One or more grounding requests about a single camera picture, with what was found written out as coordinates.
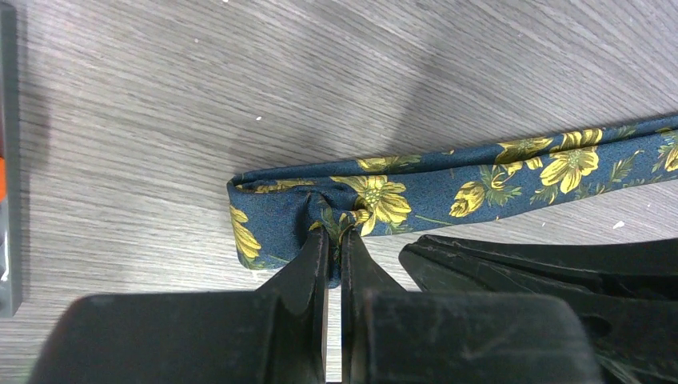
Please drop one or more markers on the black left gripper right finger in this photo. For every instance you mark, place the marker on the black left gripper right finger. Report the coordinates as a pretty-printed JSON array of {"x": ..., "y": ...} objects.
[{"x": 391, "y": 335}]

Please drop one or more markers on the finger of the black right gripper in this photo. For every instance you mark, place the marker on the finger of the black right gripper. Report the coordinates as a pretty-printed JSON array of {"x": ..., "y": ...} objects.
[{"x": 625, "y": 295}]

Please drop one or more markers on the blue yellow floral tie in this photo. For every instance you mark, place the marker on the blue yellow floral tie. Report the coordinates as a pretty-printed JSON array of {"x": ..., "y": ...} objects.
[{"x": 273, "y": 211}]

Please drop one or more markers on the orange grey toy block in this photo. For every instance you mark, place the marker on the orange grey toy block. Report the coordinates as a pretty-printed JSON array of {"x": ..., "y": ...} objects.
[{"x": 11, "y": 200}]

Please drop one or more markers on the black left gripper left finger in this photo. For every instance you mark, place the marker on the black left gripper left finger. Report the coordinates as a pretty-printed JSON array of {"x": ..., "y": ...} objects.
[{"x": 274, "y": 334}]

